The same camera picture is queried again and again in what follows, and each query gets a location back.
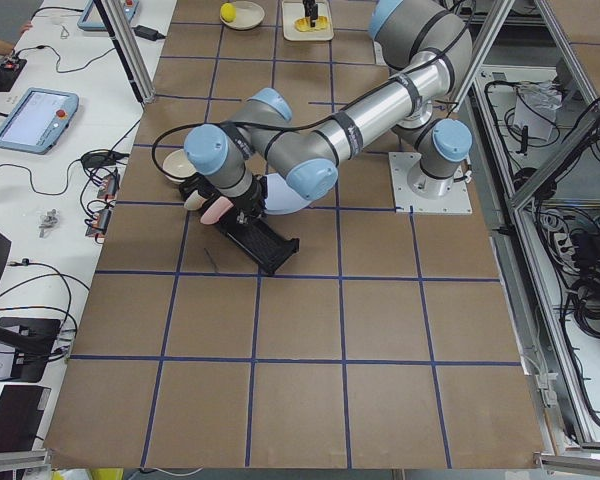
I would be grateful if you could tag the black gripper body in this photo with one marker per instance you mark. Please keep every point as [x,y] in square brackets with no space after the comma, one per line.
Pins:
[250,206]
[309,6]

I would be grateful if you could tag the blue plate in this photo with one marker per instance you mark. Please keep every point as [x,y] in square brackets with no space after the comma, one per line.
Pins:
[281,199]

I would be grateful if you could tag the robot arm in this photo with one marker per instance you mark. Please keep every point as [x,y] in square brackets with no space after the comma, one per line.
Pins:
[427,48]

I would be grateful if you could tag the pink plate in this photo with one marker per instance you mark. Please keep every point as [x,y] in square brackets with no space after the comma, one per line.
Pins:
[216,211]

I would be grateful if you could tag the cream plate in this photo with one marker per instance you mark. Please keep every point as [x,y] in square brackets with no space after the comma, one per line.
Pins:
[194,201]

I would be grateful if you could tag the cream rectangular tray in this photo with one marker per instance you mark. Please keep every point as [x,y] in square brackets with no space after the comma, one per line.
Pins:
[292,10]

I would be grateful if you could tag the black dish rack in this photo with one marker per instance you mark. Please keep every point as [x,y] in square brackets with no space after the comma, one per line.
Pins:
[268,249]

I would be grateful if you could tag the cream shallow bowl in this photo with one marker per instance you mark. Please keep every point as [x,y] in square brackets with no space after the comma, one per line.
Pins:
[249,15]

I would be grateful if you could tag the yellow lemon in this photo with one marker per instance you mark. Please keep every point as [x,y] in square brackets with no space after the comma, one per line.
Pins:
[228,12]

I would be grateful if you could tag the black power adapter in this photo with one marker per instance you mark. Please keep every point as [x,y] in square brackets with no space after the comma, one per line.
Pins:
[148,33]

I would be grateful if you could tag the near teach pendant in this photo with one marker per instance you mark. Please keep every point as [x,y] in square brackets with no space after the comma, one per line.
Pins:
[38,120]

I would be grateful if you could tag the aluminium frame post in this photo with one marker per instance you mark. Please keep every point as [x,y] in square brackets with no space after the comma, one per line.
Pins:
[123,40]

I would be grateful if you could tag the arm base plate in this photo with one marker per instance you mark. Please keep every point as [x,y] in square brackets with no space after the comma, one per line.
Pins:
[414,192]

